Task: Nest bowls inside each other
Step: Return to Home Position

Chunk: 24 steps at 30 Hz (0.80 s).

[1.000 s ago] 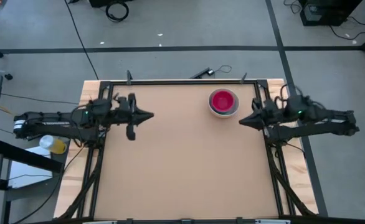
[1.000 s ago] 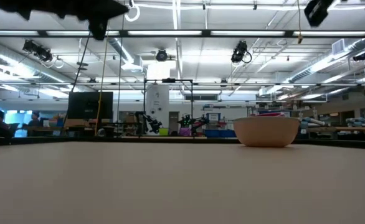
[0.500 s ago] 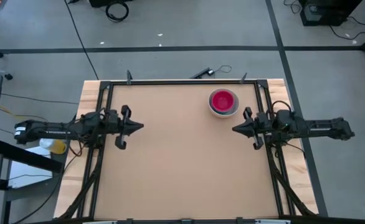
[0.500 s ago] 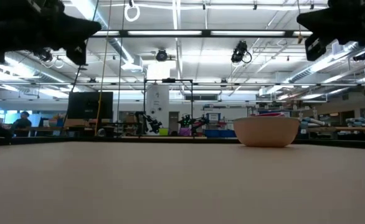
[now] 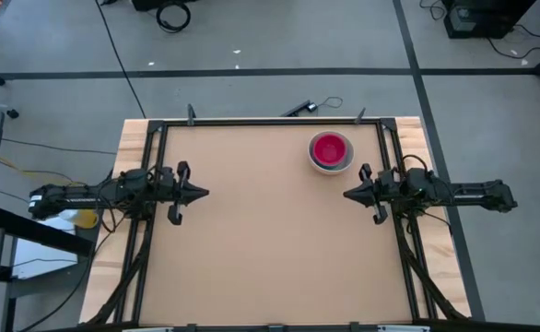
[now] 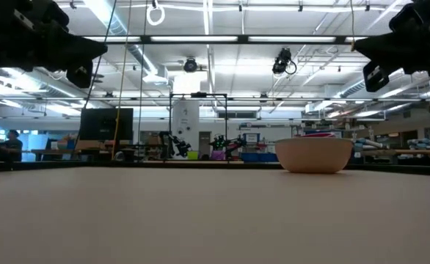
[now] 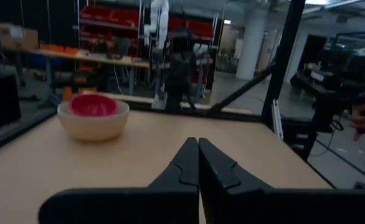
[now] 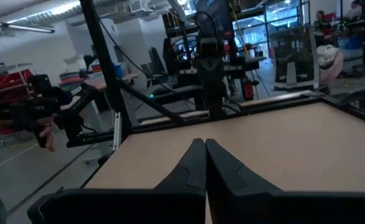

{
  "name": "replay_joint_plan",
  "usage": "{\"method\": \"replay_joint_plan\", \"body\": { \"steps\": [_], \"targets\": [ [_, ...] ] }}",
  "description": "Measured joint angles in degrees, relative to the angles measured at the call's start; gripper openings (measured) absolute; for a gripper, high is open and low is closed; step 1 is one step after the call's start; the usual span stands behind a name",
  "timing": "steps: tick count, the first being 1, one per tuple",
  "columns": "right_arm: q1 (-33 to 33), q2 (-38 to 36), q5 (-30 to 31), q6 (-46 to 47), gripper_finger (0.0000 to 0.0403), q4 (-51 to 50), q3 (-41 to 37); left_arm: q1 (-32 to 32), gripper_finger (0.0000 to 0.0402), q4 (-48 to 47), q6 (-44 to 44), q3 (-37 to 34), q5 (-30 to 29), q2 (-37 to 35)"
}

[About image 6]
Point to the purple bin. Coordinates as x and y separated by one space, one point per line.
218 155

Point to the blue storage bins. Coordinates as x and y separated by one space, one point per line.
259 157

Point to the black background frame stand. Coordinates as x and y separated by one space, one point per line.
198 94

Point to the silver ceiling duct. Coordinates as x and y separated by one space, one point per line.
112 22

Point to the white pillar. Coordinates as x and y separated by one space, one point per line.
185 124

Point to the background robot with lights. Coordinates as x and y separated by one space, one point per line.
222 143

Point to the peach orange bowl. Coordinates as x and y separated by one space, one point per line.
314 155

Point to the red bowl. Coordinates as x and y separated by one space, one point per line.
317 135

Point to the black round ceiling device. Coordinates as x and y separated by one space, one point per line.
190 65

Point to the person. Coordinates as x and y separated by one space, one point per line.
13 146

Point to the black aluminium rig frame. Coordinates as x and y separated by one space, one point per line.
200 165

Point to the black background robot arm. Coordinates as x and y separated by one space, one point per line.
174 143

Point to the wooden workbench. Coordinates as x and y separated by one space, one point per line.
413 151

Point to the black monitor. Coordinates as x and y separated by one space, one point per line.
106 124

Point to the black overhead camera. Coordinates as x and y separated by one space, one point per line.
281 60

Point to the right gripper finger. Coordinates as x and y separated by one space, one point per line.
387 41
387 55

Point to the green bin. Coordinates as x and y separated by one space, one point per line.
192 155

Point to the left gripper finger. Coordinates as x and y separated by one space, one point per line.
75 55
75 42

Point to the white sign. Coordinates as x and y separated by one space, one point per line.
251 138

